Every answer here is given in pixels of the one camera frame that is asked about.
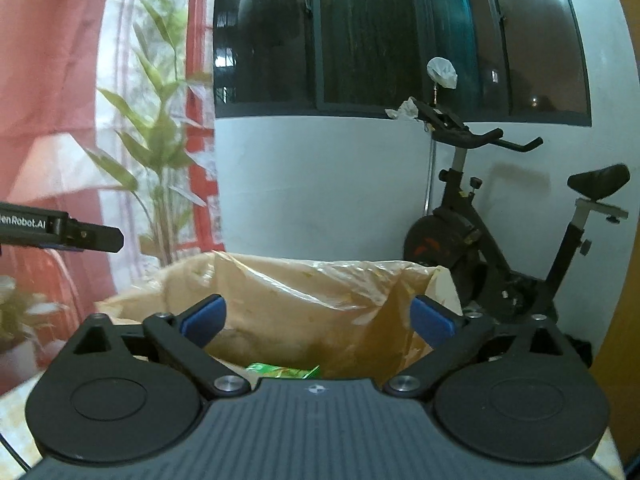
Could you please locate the green snack packet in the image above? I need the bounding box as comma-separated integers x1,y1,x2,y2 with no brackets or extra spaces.
245,363,321,379

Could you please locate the black exercise bike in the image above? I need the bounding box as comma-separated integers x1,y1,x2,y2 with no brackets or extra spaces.
402,98,631,323

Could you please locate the cardboard box with plastic liner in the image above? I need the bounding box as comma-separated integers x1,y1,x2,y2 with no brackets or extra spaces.
96,252,462,385

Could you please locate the wooden door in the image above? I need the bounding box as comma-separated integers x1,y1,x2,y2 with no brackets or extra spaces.
589,268,640,466

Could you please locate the metal pole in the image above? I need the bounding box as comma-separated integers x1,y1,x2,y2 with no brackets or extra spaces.
423,82,438,216

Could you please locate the floral red curtain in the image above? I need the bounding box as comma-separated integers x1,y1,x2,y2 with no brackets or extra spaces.
1,0,224,391

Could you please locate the checkered floral tablecloth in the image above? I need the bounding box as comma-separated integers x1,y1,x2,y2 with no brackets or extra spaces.
0,373,41,466

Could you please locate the white crumpled cloth on bike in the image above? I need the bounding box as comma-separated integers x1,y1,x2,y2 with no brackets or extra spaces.
385,96,419,120

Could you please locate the white plastic bag on pole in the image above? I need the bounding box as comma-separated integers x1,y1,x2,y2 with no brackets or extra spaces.
426,56,458,89

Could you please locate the dark window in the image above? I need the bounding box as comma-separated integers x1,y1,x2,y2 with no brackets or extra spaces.
213,0,591,126

